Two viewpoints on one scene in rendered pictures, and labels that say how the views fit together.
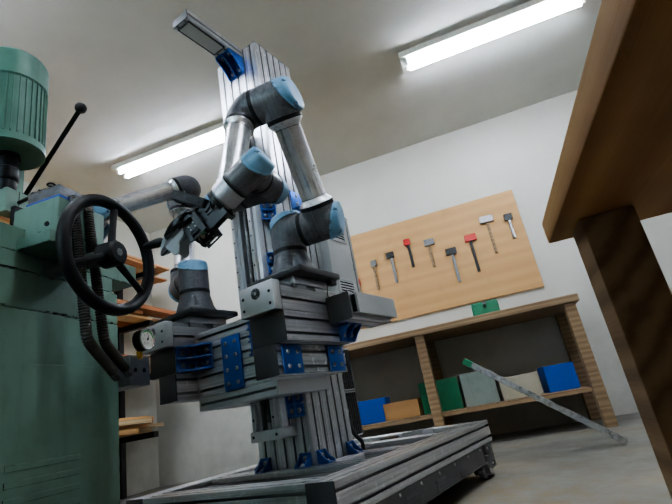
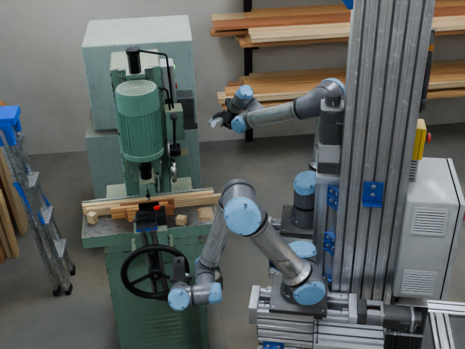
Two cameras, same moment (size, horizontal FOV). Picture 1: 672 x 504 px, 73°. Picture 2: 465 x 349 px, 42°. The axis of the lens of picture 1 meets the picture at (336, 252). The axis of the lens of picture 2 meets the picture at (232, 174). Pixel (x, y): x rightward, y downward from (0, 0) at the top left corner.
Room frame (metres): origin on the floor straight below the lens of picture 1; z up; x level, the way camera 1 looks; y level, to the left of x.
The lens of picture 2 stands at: (0.54, -1.46, 2.51)
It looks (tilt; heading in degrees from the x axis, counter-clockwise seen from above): 32 degrees down; 68
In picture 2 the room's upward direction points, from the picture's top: 2 degrees counter-clockwise
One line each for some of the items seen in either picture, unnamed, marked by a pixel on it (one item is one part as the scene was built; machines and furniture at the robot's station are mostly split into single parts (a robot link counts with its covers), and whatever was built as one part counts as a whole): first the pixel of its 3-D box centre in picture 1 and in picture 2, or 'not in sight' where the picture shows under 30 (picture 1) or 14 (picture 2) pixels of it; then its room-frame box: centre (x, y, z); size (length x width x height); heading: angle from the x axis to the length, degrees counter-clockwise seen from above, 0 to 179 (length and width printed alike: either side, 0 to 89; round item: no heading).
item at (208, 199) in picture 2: not in sight; (157, 204); (1.08, 0.84, 0.92); 0.64 x 0.02 x 0.04; 166
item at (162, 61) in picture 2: not in sight; (167, 78); (1.26, 1.12, 1.40); 0.10 x 0.06 x 0.16; 76
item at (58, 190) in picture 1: (63, 204); (151, 217); (1.01, 0.66, 0.99); 0.13 x 0.11 x 0.06; 166
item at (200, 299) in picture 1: (195, 304); (305, 210); (1.72, 0.58, 0.87); 0.15 x 0.15 x 0.10
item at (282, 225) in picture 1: (289, 233); (301, 260); (1.46, 0.15, 0.98); 0.13 x 0.12 x 0.14; 72
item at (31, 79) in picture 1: (11, 109); (140, 121); (1.05, 0.85, 1.35); 0.18 x 0.18 x 0.31
